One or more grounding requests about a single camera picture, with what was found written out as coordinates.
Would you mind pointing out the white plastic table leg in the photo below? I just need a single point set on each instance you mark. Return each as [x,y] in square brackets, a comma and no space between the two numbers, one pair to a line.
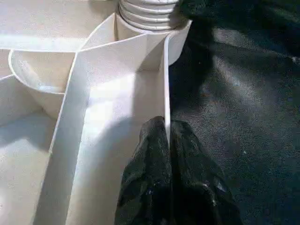
[147,14]

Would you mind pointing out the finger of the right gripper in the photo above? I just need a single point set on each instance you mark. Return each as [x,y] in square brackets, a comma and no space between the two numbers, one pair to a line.
[199,7]

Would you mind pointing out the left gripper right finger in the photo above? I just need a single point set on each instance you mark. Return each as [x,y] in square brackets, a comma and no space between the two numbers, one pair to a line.
[201,187]

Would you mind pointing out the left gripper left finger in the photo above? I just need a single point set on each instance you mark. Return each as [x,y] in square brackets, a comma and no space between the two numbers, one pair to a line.
[147,183]

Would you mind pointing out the white plastic table top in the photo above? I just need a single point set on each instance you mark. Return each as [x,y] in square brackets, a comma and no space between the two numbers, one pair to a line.
[56,122]

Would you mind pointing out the black mat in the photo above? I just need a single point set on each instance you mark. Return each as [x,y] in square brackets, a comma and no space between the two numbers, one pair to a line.
[243,117]

